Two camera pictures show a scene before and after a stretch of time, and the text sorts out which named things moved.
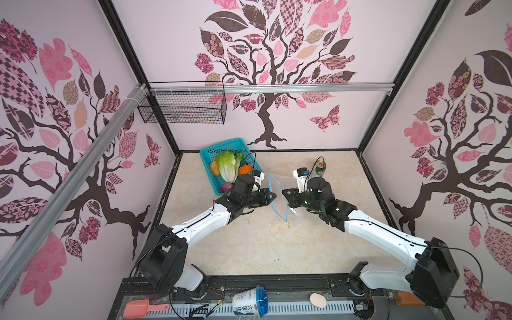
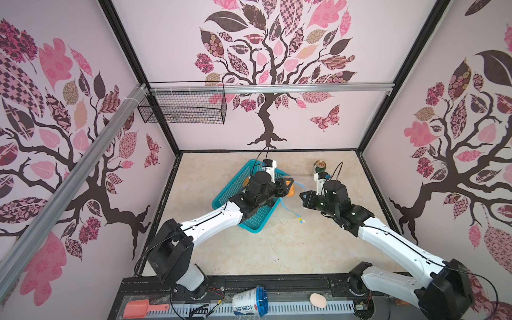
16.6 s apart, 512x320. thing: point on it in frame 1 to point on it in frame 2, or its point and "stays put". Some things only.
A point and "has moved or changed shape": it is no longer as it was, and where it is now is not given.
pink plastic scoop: (137, 309) stays put
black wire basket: (202, 103) stays put
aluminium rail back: (269, 88) stays put
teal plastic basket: (209, 155) to (255, 221)
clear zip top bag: (281, 203) has moved or changed shape
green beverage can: (321, 167) stays put
